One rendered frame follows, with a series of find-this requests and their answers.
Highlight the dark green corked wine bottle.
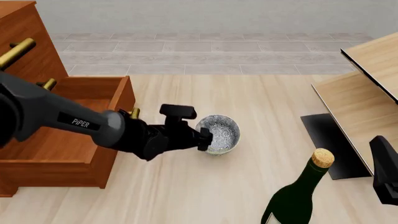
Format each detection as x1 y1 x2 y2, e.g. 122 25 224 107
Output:
260 147 336 224

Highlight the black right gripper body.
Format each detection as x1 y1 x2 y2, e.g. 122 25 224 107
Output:
373 183 398 207

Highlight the closed wooden cabinet drawer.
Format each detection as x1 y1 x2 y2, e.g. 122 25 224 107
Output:
0 13 70 78

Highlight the open wooden cabinet drawer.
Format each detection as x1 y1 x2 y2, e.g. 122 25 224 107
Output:
0 75 137 190

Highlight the pale wooden rack, black base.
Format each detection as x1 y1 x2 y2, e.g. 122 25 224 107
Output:
300 31 398 181

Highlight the black white patterned bowl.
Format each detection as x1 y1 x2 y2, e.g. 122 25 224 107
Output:
195 114 241 157

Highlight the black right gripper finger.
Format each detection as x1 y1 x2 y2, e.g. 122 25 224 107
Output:
369 134 398 185

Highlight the red-brown wooden cabinet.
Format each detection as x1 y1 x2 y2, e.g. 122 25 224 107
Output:
0 0 137 198

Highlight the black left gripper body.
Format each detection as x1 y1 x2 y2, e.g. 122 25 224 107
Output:
197 127 215 152

